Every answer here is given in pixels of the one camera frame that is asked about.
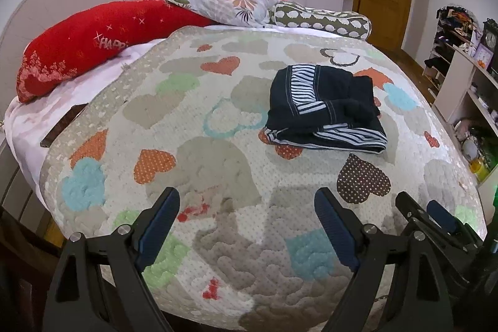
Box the dark brown flat object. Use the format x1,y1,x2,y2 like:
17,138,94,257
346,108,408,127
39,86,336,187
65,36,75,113
40,103,89,149

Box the long red star-print pillow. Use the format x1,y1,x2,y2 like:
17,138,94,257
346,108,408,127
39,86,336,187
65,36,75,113
16,0,218,104

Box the white bed sheet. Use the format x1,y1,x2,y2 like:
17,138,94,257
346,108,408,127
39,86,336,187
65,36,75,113
4,25,273,185

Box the shoe rack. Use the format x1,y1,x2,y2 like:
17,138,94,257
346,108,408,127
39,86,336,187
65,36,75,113
422,5,485,84

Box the pink plush toy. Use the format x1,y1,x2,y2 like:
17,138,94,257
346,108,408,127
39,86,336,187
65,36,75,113
454,118,471,140

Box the olive bolster with white pattern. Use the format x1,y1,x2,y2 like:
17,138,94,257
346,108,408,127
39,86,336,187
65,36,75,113
270,2,373,42

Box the yellow jar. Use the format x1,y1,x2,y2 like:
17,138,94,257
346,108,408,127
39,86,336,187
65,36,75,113
469,157,490,183

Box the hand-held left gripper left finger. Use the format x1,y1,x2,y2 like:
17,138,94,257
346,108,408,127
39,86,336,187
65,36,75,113
41,187,181,332

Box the dark wooden furniture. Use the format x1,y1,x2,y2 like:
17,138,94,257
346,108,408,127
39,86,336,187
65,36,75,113
0,208,67,332

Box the heart-print quilt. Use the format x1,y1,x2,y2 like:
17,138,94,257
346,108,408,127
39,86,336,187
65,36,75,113
39,25,489,332

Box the grey floral pillow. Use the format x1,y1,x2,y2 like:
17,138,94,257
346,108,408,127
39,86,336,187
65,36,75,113
165,0,284,26

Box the white round appliance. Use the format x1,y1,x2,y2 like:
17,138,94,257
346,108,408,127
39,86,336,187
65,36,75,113
462,135,481,161

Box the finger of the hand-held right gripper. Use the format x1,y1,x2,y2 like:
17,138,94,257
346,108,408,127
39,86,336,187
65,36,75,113
395,191,480,267
426,200,486,248

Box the dark mantel clock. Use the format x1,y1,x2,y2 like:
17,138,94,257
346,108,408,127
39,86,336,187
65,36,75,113
482,18,498,50

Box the navy pants with striped trim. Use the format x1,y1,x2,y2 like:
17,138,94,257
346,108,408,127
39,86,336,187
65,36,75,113
265,63,388,154

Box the white shelf unit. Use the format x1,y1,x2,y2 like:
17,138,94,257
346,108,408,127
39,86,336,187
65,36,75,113
434,44,498,193

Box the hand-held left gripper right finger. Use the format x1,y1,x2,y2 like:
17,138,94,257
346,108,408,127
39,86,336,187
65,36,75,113
313,187,455,332

